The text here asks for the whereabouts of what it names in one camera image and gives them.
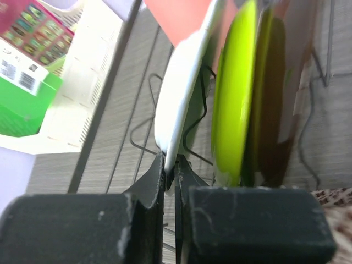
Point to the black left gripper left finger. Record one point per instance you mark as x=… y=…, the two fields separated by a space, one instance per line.
x=88 y=228

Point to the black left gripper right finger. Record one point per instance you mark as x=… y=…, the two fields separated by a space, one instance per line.
x=247 y=225

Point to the red floral plate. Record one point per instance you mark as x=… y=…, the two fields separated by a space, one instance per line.
x=267 y=100

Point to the white scalloped plate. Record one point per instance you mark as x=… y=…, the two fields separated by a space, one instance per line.
x=178 y=85

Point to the lime green plate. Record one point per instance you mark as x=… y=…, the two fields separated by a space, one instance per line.
x=232 y=97

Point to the pink plastic cup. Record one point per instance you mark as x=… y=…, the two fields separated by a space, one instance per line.
x=179 y=19

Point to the green plastic file folder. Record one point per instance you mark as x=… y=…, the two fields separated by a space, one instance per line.
x=24 y=103

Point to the white file organizer basket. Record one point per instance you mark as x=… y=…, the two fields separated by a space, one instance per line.
x=85 y=71

